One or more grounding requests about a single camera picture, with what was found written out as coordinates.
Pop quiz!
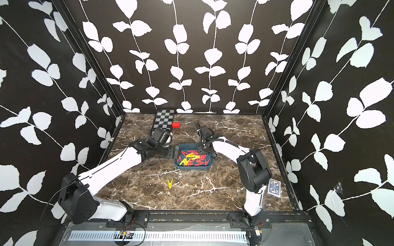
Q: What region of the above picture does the teal plastic storage box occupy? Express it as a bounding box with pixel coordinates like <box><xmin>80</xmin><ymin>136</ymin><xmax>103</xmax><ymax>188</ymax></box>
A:
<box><xmin>173</xmin><ymin>143</ymin><xmax>214</xmax><ymax>170</ymax></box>

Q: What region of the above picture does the yellow clothespin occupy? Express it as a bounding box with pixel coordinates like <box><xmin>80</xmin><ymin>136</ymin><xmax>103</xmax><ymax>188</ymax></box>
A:
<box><xmin>167</xmin><ymin>179</ymin><xmax>173</xmax><ymax>189</ymax></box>

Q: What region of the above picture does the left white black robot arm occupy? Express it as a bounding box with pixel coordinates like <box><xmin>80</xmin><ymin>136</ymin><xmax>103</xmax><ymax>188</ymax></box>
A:
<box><xmin>58</xmin><ymin>139</ymin><xmax>179</xmax><ymax>224</ymax></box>

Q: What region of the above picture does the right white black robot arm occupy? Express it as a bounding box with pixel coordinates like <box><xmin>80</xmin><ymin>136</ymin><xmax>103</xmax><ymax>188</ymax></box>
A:
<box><xmin>195</xmin><ymin>122</ymin><xmax>272</xmax><ymax>227</ymax></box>

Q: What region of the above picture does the clothespin pile in box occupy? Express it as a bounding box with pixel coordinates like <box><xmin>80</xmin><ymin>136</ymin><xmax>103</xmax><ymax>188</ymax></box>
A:
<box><xmin>175</xmin><ymin>150</ymin><xmax>213</xmax><ymax>168</ymax></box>

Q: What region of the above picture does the black grey checkerboard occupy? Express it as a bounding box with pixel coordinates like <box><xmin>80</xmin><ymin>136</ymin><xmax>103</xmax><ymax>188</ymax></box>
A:
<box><xmin>151</xmin><ymin>109</ymin><xmax>175</xmax><ymax>134</ymax></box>

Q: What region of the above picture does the small red block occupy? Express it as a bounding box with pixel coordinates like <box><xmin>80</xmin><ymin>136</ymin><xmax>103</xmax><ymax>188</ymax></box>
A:
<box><xmin>172</xmin><ymin>122</ymin><xmax>181</xmax><ymax>129</ymax></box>

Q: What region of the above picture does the small electronics board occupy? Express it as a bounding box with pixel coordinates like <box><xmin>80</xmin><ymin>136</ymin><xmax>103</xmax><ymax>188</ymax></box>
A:
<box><xmin>115</xmin><ymin>231</ymin><xmax>134</xmax><ymax>241</ymax></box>

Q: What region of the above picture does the black front mounting rail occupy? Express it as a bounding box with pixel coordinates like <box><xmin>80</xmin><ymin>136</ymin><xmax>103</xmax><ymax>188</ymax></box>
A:
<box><xmin>66</xmin><ymin>210</ymin><xmax>312</xmax><ymax>225</ymax></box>

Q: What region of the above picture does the white perforated cable duct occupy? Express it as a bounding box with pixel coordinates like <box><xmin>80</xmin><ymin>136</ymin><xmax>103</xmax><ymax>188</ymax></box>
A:
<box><xmin>67</xmin><ymin>231</ymin><xmax>247</xmax><ymax>243</ymax></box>

